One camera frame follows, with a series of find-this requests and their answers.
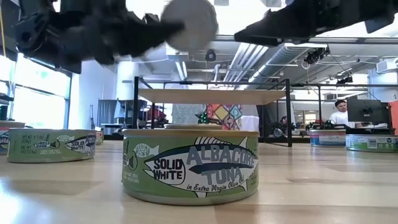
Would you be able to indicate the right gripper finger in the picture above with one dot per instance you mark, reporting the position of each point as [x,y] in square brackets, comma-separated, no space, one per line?
[273,31]

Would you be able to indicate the black computer monitor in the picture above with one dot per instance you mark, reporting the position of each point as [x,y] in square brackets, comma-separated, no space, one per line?
[367,110]

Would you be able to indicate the Wild Planet pink blue can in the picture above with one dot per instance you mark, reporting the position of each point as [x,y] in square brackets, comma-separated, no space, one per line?
[196,21]
[326,138]
[3,140]

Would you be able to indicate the person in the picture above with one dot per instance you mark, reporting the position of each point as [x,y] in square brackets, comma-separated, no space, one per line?
[340,117]

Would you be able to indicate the silver-lid green albacore can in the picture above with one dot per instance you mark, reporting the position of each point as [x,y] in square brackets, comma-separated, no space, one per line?
[49,146]

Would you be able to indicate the black dome camera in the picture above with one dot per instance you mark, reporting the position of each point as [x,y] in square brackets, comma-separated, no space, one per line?
[210,56]

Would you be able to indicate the gray partition panel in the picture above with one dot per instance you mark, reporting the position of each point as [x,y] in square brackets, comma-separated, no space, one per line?
[107,113]

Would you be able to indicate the black ceiling-hung device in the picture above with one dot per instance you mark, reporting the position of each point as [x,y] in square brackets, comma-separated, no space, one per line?
[315,56]
[344,80]

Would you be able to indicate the orange panel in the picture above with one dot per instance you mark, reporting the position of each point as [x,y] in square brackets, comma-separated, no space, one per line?
[394,118]

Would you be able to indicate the white ceiling duct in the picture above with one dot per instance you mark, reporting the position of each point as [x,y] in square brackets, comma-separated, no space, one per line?
[245,62]

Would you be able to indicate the gold-lid green albacore can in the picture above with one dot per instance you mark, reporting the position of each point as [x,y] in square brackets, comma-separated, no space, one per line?
[189,168]

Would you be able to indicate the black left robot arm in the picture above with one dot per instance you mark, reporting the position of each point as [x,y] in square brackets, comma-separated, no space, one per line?
[29,35]

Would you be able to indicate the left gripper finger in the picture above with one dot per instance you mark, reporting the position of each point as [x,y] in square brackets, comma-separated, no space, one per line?
[155,34]

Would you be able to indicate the small green decorative tree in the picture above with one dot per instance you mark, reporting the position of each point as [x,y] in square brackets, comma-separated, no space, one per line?
[202,118]

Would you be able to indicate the black office desk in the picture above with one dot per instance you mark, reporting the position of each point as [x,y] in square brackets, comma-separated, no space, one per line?
[357,131]

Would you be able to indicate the white air conditioner unit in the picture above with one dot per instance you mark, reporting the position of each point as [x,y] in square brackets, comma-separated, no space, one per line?
[387,66]

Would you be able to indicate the wooden shelf with black frame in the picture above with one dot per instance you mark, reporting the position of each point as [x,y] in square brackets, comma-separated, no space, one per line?
[211,96]

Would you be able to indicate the colourful patterned panel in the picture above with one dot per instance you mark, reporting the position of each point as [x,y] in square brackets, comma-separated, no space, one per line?
[225,116]

